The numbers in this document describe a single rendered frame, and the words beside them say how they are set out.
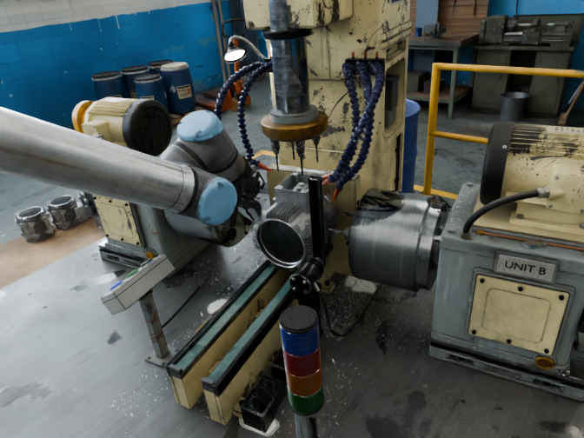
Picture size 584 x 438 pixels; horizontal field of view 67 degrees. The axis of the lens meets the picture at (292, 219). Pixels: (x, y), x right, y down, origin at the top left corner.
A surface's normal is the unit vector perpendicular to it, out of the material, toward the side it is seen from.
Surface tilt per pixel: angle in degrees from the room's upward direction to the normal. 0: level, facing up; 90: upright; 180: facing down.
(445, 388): 0
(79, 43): 90
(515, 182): 99
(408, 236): 54
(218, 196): 93
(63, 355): 0
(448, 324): 90
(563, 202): 90
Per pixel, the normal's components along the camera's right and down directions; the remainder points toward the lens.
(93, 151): 0.77, -0.26
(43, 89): 0.77, 0.26
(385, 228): -0.40, -0.25
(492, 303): -0.46, 0.46
